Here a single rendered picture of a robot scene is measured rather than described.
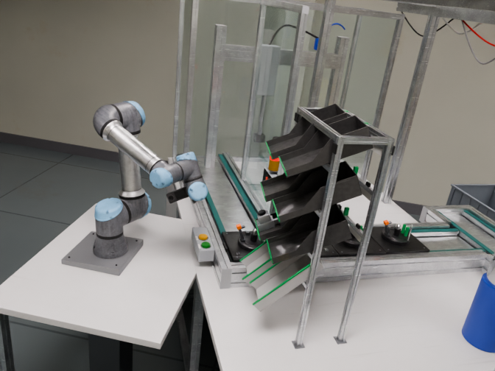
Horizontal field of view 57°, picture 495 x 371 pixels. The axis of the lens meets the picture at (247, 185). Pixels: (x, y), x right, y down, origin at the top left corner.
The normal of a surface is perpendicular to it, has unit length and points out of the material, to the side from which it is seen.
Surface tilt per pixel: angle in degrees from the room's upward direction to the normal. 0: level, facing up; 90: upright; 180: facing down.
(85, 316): 0
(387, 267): 90
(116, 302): 0
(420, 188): 90
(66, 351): 0
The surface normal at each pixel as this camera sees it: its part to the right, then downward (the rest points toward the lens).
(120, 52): -0.18, 0.37
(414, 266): 0.25, 0.41
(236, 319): 0.11, -0.91
